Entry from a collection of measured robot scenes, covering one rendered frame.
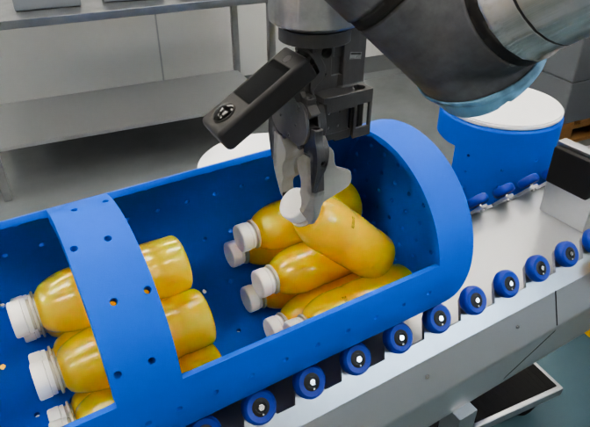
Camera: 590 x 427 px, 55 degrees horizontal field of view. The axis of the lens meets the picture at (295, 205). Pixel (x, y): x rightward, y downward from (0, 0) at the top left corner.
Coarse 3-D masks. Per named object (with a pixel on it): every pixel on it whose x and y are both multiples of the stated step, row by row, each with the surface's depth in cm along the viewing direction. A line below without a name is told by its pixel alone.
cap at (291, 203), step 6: (288, 192) 65; (294, 192) 64; (288, 198) 65; (294, 198) 64; (300, 198) 64; (282, 204) 65; (288, 204) 64; (294, 204) 64; (300, 204) 63; (282, 210) 64; (288, 210) 64; (294, 210) 63; (288, 216) 63; (294, 216) 63; (300, 216) 63; (294, 222) 65; (300, 222) 64
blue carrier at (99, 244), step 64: (384, 128) 76; (128, 192) 65; (192, 192) 78; (256, 192) 85; (384, 192) 85; (448, 192) 71; (0, 256) 68; (64, 256) 73; (128, 256) 55; (192, 256) 83; (448, 256) 71; (0, 320) 72; (128, 320) 53; (256, 320) 84; (320, 320) 63; (384, 320) 70; (0, 384) 71; (128, 384) 53; (192, 384) 56; (256, 384) 63
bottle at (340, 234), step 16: (336, 208) 66; (304, 224) 64; (320, 224) 65; (336, 224) 65; (352, 224) 67; (368, 224) 71; (304, 240) 67; (320, 240) 66; (336, 240) 66; (352, 240) 68; (368, 240) 70; (384, 240) 73; (336, 256) 69; (352, 256) 69; (368, 256) 71; (384, 256) 73; (368, 272) 73; (384, 272) 74
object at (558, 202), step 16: (560, 144) 107; (576, 144) 106; (560, 160) 106; (576, 160) 103; (560, 176) 107; (576, 176) 104; (544, 192) 113; (560, 192) 110; (576, 192) 105; (544, 208) 114; (560, 208) 111; (576, 208) 108; (576, 224) 109
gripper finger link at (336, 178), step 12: (300, 156) 59; (300, 168) 60; (336, 168) 61; (300, 180) 60; (324, 180) 60; (336, 180) 61; (348, 180) 62; (300, 192) 61; (312, 192) 59; (324, 192) 60; (336, 192) 62; (312, 204) 60; (312, 216) 62
